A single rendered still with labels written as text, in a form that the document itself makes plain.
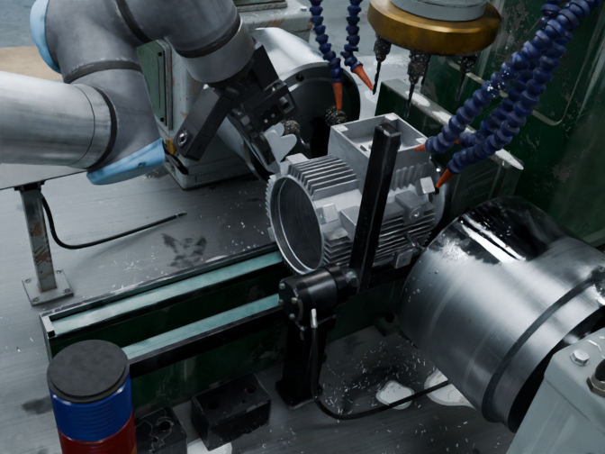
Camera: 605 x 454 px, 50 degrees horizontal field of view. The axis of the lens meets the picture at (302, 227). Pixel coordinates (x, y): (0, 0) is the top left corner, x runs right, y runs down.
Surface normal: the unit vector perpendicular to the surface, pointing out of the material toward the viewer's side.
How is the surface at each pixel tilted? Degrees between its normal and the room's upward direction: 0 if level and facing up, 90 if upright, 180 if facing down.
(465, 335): 73
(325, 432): 0
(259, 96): 30
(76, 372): 0
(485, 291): 51
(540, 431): 90
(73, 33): 56
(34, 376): 0
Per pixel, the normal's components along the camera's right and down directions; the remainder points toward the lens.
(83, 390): 0.10, -0.79
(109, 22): 0.00, 0.56
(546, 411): -0.84, 0.25
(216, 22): 0.66, 0.44
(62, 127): 0.89, 0.22
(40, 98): 0.86, -0.30
